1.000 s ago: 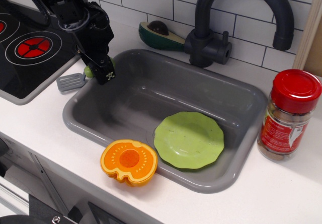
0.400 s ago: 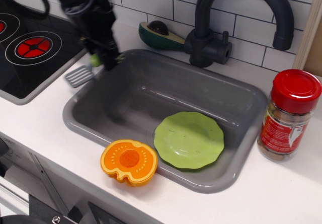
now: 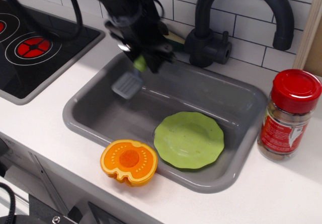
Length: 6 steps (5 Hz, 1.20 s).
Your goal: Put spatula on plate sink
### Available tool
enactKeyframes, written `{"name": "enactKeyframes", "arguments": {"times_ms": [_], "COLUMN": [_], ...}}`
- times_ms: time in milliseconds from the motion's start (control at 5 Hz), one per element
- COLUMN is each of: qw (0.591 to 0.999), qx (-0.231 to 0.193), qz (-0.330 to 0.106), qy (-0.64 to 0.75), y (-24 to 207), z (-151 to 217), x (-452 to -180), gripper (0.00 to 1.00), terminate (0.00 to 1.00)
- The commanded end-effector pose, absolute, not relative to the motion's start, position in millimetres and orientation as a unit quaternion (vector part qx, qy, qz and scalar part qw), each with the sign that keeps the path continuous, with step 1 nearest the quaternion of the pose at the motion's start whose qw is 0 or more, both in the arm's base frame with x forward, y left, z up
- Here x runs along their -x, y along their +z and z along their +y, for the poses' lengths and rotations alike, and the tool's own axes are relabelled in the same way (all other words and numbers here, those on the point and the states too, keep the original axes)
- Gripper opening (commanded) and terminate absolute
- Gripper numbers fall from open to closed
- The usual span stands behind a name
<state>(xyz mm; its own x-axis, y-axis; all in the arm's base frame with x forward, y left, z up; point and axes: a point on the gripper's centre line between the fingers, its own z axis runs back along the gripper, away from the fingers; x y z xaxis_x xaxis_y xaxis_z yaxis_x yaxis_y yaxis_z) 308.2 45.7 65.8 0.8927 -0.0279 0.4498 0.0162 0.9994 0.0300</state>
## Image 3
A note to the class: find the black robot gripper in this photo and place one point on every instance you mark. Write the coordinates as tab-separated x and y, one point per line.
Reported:
143	32

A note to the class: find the green handled grey spatula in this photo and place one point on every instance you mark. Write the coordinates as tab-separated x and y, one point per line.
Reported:
131	82

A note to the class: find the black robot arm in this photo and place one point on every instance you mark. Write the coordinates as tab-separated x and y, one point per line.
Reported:
125	8

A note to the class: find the black robot base with screw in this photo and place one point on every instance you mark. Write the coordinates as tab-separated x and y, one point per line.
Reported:
16	209

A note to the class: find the green scalloped plate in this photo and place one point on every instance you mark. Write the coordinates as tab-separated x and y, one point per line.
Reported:
189	140

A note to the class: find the toy avocado half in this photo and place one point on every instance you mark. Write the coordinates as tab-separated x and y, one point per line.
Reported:
175	40

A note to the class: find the dark grey curved faucet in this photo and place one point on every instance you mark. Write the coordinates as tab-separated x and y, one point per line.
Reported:
204	48

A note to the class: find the orange toy pumpkin half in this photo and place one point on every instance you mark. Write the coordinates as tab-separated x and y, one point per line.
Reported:
129	161

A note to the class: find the black toy stove top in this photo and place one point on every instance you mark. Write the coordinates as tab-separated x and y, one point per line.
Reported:
29	62

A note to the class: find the red lidded spice jar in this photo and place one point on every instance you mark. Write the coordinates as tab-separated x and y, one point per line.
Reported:
292	101

